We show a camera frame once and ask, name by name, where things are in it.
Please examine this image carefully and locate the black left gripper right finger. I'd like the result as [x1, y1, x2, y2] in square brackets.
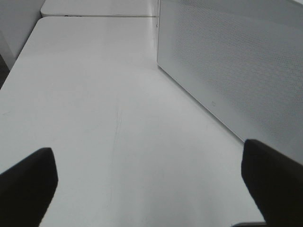
[241, 139, 303, 227]

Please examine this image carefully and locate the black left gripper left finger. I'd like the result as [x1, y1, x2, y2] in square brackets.
[0, 148, 58, 227]

